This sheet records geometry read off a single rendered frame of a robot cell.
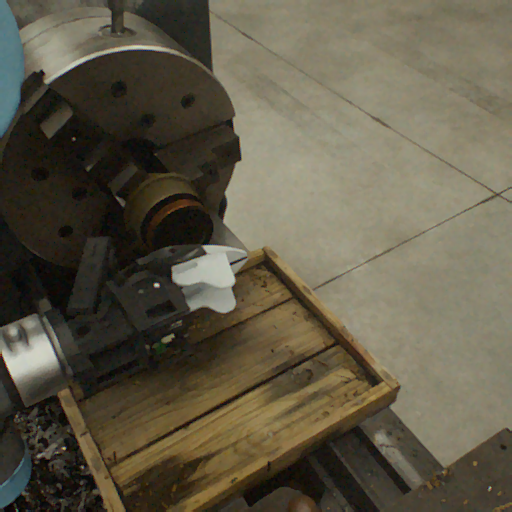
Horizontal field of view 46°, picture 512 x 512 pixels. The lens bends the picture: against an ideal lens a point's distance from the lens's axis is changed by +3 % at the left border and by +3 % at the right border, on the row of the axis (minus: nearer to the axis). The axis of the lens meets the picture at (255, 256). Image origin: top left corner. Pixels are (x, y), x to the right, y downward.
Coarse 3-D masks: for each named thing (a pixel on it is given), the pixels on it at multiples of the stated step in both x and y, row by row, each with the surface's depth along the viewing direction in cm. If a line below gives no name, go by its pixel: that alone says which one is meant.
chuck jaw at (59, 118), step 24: (24, 96) 65; (48, 96) 64; (48, 120) 64; (72, 120) 63; (72, 144) 64; (96, 144) 66; (120, 144) 71; (96, 168) 65; (120, 168) 67; (120, 192) 66
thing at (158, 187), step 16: (160, 176) 67; (176, 176) 68; (144, 192) 67; (160, 192) 66; (176, 192) 66; (192, 192) 68; (128, 208) 67; (144, 208) 66; (160, 208) 65; (176, 208) 64; (192, 208) 65; (128, 224) 69; (144, 224) 66; (160, 224) 64; (176, 224) 72; (192, 224) 70; (208, 224) 67; (144, 240) 67; (160, 240) 65; (176, 240) 70; (192, 240) 69; (208, 240) 69
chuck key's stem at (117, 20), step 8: (112, 0) 66; (120, 0) 66; (112, 8) 66; (120, 8) 66; (112, 16) 67; (120, 16) 67; (112, 24) 68; (120, 24) 68; (112, 32) 68; (120, 32) 68
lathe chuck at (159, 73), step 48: (48, 48) 66; (96, 48) 65; (144, 48) 67; (96, 96) 67; (144, 96) 70; (192, 96) 74; (0, 144) 65; (48, 144) 67; (144, 144) 82; (0, 192) 68; (48, 192) 71; (96, 192) 74; (48, 240) 75
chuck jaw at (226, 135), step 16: (208, 128) 78; (224, 128) 77; (176, 144) 76; (192, 144) 75; (208, 144) 75; (224, 144) 75; (160, 160) 74; (176, 160) 73; (192, 160) 73; (208, 160) 73; (224, 160) 77; (240, 160) 79; (192, 176) 71; (208, 176) 75
